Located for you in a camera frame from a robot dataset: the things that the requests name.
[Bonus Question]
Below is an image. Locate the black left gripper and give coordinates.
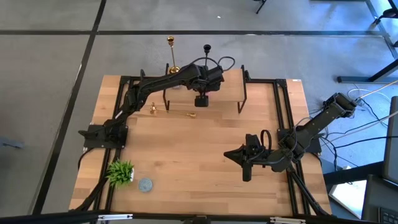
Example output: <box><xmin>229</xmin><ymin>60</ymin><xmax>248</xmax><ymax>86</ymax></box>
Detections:
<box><xmin>195</xmin><ymin>67</ymin><xmax>225</xmax><ymax>108</ymax></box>

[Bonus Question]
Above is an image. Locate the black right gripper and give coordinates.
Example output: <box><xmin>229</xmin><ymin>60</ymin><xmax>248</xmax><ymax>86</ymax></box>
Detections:
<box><xmin>223</xmin><ymin>133</ymin><xmax>274</xmax><ymax>183</ymax></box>

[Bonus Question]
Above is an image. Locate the black candlestick holder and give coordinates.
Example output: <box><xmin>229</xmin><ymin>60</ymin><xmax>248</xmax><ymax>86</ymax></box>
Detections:
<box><xmin>203</xmin><ymin>44</ymin><xmax>213</xmax><ymax>68</ymax></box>

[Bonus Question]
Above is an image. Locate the gold candlestick holder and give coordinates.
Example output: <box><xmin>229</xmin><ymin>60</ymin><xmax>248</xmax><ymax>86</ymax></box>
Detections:
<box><xmin>149</xmin><ymin>102</ymin><xmax>198</xmax><ymax>119</ymax></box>
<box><xmin>166</xmin><ymin>35</ymin><xmax>182</xmax><ymax>75</ymax></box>

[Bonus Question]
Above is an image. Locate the wooden shelf with black legs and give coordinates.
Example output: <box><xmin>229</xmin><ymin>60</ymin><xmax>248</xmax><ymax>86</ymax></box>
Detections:
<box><xmin>162</xmin><ymin>63</ymin><xmax>249</xmax><ymax>114</ymax></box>

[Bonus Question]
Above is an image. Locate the silver aluminium extrusion bar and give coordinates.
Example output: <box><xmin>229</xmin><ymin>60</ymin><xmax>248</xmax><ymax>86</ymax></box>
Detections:
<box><xmin>97</xmin><ymin>213</ymin><xmax>134</xmax><ymax>222</ymax></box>
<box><xmin>269</xmin><ymin>216</ymin><xmax>307</xmax><ymax>224</ymax></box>

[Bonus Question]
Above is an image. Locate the black chair base leg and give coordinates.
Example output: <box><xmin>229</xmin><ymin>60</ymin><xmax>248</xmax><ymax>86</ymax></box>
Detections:
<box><xmin>252</xmin><ymin>0</ymin><xmax>269</xmax><ymax>15</ymax></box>

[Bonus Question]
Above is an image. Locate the green plant in white pot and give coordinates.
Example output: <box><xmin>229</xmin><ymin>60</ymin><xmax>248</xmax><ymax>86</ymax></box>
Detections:
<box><xmin>105</xmin><ymin>159</ymin><xmax>136</xmax><ymax>189</ymax></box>

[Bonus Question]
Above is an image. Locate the black operator desk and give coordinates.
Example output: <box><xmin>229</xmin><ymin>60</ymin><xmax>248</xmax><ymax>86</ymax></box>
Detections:
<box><xmin>323</xmin><ymin>160</ymin><xmax>398</xmax><ymax>224</ymax></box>

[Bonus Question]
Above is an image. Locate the dark monitor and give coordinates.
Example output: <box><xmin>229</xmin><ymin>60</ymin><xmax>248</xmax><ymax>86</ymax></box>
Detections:
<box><xmin>382</xmin><ymin>95</ymin><xmax>398</xmax><ymax>185</ymax></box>

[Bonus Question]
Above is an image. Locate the black keyboard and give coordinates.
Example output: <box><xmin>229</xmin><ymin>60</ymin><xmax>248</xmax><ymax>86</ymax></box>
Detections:
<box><xmin>377</xmin><ymin>206</ymin><xmax>398</xmax><ymax>224</ymax></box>

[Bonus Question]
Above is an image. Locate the grey floor object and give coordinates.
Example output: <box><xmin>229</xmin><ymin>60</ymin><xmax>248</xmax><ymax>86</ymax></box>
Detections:
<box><xmin>0</xmin><ymin>135</ymin><xmax>25</xmax><ymax>150</ymax></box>

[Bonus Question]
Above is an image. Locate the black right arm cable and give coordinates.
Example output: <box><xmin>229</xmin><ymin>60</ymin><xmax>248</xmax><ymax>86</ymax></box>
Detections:
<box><xmin>260</xmin><ymin>129</ymin><xmax>273</xmax><ymax>151</ymax></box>

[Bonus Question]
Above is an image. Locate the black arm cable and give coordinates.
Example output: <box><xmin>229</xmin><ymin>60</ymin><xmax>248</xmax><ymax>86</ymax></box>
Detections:
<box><xmin>260</xmin><ymin>129</ymin><xmax>273</xmax><ymax>151</ymax></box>
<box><xmin>188</xmin><ymin>55</ymin><xmax>236</xmax><ymax>73</ymax></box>

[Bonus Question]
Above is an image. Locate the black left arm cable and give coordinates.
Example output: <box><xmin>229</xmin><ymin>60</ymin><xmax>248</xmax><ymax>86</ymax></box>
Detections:
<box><xmin>188</xmin><ymin>55</ymin><xmax>236</xmax><ymax>73</ymax></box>

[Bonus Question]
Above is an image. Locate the black aluminium table frame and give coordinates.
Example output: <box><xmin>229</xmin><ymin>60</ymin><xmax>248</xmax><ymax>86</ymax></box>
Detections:
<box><xmin>68</xmin><ymin>68</ymin><xmax>334</xmax><ymax>218</ymax></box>

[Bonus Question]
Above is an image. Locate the black floor cable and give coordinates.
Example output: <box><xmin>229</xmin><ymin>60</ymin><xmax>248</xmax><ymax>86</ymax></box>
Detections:
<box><xmin>320</xmin><ymin>135</ymin><xmax>398</xmax><ymax>170</ymax></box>

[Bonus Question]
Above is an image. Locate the grey desk leg frame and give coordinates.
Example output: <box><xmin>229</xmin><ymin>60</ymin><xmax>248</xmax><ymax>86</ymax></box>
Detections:
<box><xmin>337</xmin><ymin>0</ymin><xmax>398</xmax><ymax>84</ymax></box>

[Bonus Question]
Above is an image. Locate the white floor cable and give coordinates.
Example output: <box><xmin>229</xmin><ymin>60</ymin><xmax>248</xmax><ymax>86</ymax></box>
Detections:
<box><xmin>348</xmin><ymin>79</ymin><xmax>398</xmax><ymax>108</ymax></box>

